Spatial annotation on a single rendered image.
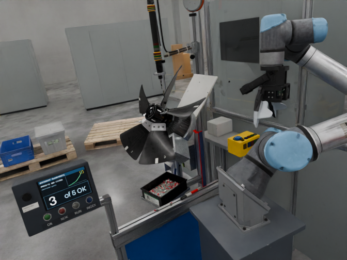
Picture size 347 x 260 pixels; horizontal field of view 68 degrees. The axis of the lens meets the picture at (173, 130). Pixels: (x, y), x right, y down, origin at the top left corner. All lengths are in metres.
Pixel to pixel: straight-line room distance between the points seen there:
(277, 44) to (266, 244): 0.64
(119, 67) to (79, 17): 6.90
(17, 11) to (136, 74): 7.74
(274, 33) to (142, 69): 6.41
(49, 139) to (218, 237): 3.60
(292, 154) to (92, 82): 6.43
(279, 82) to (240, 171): 0.32
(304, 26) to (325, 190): 1.19
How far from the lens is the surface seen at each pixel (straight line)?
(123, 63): 7.04
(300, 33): 0.91
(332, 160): 1.76
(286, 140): 0.79
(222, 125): 2.05
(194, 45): 2.03
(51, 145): 4.32
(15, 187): 1.03
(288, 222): 1.05
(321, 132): 0.85
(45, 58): 13.57
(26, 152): 4.32
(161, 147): 1.51
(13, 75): 8.57
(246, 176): 0.91
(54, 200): 1.05
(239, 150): 1.46
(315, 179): 1.88
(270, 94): 0.91
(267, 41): 0.89
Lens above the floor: 1.68
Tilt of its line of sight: 21 degrees down
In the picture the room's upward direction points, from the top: 7 degrees counter-clockwise
